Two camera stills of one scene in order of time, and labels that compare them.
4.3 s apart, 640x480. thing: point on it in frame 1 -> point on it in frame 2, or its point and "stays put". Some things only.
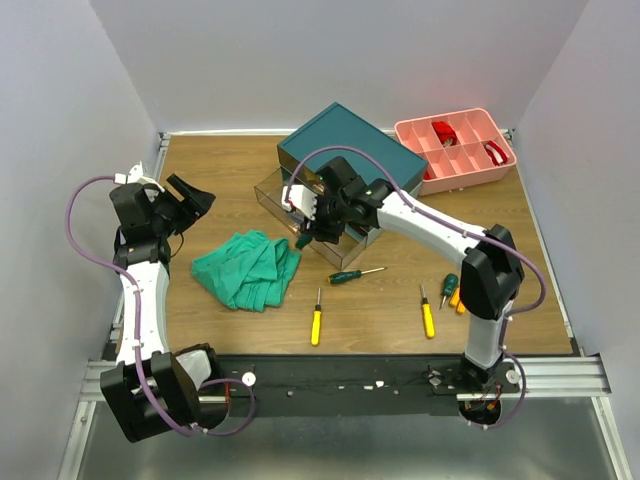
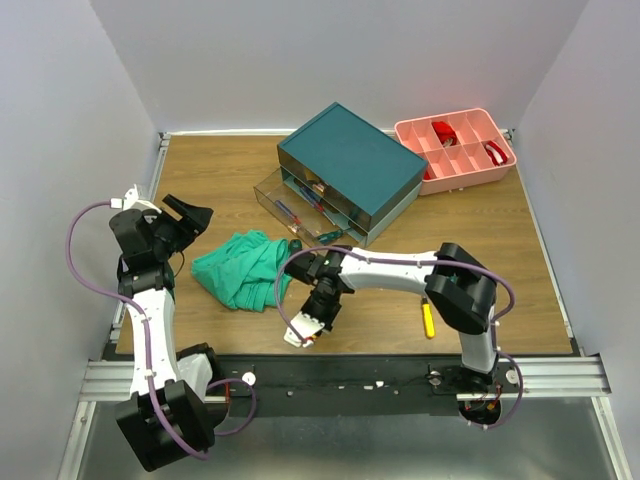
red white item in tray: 496,153 stays put
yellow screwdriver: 428,314 stays put
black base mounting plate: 345,385 stays put
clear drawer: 340,253 stays put
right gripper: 322,228 -> 317,310
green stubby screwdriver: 303,239 -> 294,246
